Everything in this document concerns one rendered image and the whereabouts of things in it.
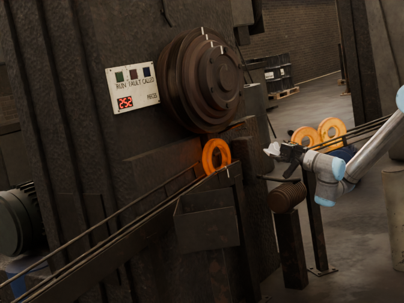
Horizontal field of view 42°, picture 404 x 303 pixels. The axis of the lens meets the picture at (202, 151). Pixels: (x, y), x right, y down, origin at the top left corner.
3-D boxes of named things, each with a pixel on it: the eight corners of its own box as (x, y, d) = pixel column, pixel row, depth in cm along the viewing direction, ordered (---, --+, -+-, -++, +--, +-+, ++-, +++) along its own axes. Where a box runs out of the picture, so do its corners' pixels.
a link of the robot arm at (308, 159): (318, 169, 231) (309, 174, 223) (308, 166, 234) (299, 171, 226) (321, 149, 228) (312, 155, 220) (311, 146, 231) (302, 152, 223)
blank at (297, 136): (287, 131, 267) (290, 132, 264) (313, 122, 271) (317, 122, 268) (294, 160, 270) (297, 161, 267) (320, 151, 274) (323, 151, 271)
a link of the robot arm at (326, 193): (341, 203, 230) (345, 177, 226) (328, 211, 222) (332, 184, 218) (322, 196, 236) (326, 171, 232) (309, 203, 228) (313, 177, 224)
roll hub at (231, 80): (204, 116, 223) (192, 50, 218) (240, 104, 244) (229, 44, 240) (214, 115, 219) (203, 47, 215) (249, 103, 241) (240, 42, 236)
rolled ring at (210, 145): (227, 134, 247) (222, 134, 249) (204, 143, 233) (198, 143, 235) (234, 172, 250) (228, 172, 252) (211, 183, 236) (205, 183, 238)
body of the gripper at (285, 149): (287, 139, 236) (311, 146, 230) (284, 157, 239) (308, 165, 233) (279, 143, 230) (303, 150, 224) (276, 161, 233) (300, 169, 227)
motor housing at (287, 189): (279, 290, 267) (263, 189, 258) (299, 272, 284) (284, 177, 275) (302, 293, 259) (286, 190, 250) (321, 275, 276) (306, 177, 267)
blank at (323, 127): (314, 122, 271) (317, 122, 268) (339, 113, 275) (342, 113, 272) (320, 151, 274) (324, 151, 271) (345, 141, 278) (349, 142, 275)
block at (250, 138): (236, 186, 264) (228, 139, 260) (244, 181, 270) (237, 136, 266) (254, 186, 257) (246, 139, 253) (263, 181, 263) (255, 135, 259)
